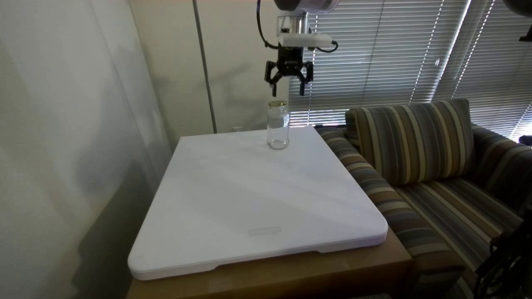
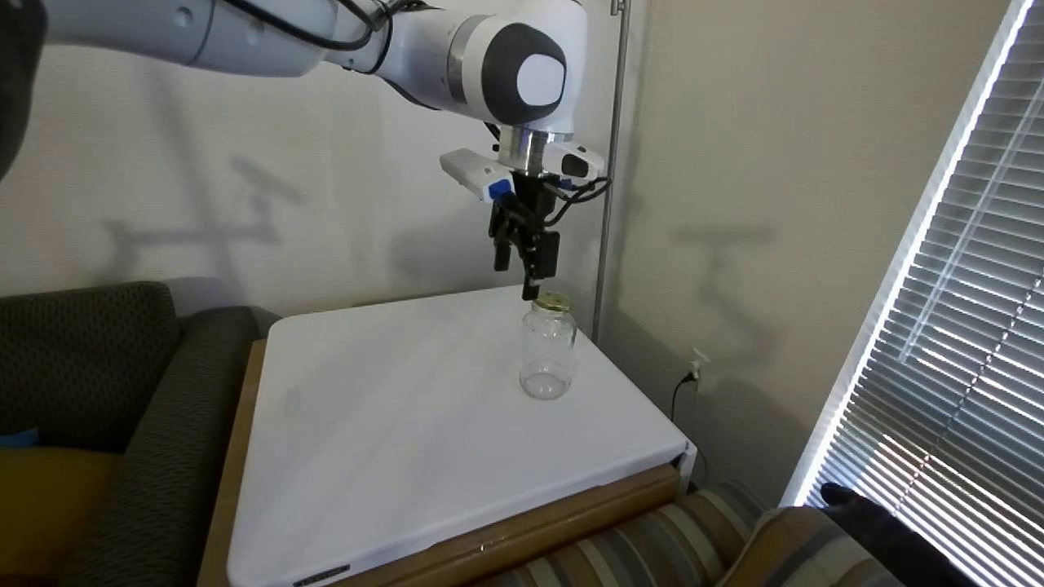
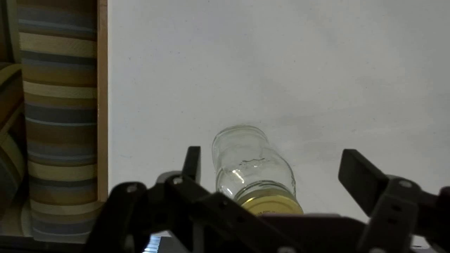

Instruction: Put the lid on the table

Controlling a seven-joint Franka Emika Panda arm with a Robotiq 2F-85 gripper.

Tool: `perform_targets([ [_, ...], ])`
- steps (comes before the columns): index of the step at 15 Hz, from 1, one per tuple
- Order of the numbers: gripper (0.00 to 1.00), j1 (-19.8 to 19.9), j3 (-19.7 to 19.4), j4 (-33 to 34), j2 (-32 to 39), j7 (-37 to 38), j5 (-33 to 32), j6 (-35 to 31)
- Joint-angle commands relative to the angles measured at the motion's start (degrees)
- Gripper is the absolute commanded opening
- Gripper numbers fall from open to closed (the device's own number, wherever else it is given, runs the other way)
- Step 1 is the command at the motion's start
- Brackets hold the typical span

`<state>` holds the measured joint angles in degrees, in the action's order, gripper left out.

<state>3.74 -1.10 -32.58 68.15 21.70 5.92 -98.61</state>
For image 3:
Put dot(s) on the striped fabric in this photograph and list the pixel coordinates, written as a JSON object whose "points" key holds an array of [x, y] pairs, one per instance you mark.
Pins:
{"points": [[58, 119]]}

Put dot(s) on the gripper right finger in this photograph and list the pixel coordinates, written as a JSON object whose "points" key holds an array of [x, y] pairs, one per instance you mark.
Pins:
{"points": [[390, 207]]}

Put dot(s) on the gold metal lid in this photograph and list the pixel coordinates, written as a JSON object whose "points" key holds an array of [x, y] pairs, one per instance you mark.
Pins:
{"points": [[270, 205]]}

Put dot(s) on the clear glass jar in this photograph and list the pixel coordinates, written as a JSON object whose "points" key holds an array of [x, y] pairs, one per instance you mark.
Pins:
{"points": [[251, 163]]}

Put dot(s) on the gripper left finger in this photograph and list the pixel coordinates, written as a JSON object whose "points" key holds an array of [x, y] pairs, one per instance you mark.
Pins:
{"points": [[182, 203]]}

